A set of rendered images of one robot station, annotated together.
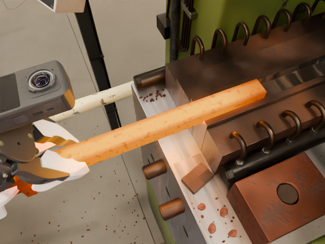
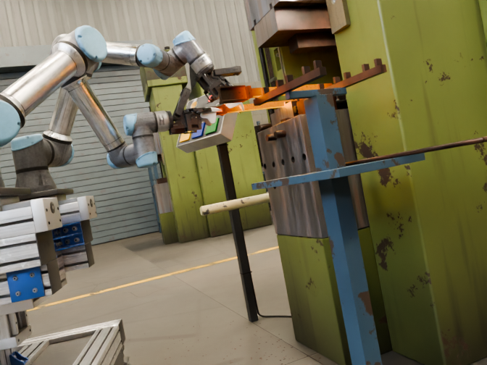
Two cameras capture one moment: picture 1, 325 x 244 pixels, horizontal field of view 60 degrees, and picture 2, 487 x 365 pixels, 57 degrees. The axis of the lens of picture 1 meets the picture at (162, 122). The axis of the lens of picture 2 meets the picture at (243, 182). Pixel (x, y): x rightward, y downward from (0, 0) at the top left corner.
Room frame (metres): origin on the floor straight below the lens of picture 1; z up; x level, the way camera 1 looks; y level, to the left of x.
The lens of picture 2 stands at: (-1.58, 0.10, 0.72)
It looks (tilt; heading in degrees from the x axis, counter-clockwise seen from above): 0 degrees down; 2
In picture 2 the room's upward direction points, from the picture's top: 10 degrees counter-clockwise
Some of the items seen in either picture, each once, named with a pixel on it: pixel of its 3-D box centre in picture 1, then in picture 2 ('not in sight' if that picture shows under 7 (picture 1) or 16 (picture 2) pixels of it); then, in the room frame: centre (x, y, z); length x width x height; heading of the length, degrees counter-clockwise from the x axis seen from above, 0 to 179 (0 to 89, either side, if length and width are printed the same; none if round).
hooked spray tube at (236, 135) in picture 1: (236, 149); not in sight; (0.17, -0.11, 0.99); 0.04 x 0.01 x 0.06; 23
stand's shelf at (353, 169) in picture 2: not in sight; (331, 172); (-0.30, -0.11, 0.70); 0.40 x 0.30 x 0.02; 31
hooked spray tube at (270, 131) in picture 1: (262, 138); not in sight; (0.19, -0.15, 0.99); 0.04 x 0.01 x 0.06; 23
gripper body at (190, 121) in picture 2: not in sight; (183, 121); (0.06, 0.33, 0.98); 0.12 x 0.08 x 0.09; 113
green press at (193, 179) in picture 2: not in sight; (215, 140); (5.54, 0.63, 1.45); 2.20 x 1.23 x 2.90; 113
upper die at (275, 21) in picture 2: not in sight; (309, 26); (0.34, -0.24, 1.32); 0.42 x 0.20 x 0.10; 113
